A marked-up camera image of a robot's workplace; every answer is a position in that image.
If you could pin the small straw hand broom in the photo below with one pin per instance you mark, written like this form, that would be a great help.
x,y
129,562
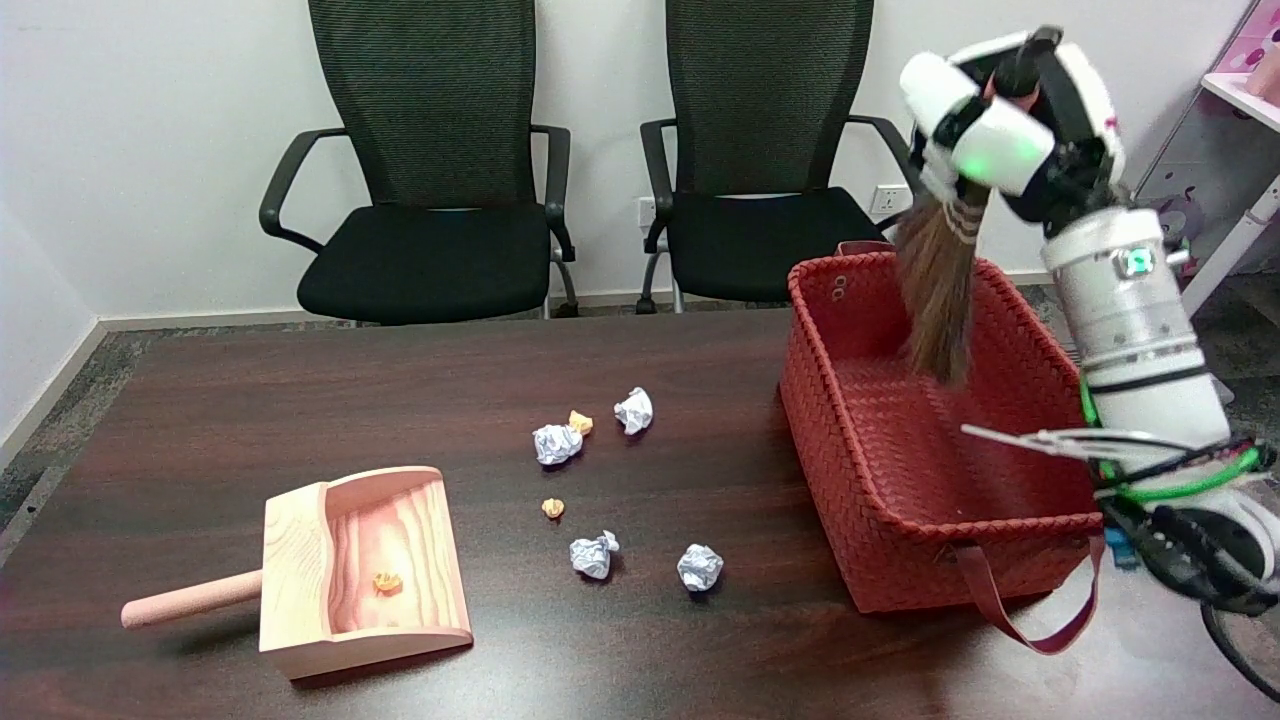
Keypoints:
x,y
940,300

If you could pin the orange crumpled paper scrap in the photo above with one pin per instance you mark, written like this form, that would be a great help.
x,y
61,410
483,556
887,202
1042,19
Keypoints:
x,y
580,422
553,508
387,582

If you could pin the owl print side panel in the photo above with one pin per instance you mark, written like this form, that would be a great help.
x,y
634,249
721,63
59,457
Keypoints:
x,y
1215,160

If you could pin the wooden dustpan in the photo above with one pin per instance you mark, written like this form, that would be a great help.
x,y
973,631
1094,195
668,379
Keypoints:
x,y
385,570

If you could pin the white crumpled paper ball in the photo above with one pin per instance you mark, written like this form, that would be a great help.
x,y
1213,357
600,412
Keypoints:
x,y
633,410
556,443
699,567
593,555

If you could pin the black mesh office chair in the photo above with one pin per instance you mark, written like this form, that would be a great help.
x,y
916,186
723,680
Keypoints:
x,y
760,240
430,260

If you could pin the red woven basket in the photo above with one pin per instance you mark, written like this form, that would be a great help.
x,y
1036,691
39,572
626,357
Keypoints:
x,y
900,480

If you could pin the pink board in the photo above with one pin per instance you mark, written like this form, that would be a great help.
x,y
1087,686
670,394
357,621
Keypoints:
x,y
1255,40

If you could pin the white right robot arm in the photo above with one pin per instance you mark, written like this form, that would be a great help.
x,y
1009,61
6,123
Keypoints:
x,y
1130,320

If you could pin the white wall power outlet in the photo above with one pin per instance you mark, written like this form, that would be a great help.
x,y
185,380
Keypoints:
x,y
882,200
645,212

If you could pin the white zip tie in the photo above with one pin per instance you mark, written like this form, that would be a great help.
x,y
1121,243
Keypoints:
x,y
1050,438

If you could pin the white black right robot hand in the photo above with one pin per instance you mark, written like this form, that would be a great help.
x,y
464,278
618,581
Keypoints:
x,y
1005,145

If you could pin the white desk frame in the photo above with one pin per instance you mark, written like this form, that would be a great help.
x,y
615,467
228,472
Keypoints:
x,y
1235,240

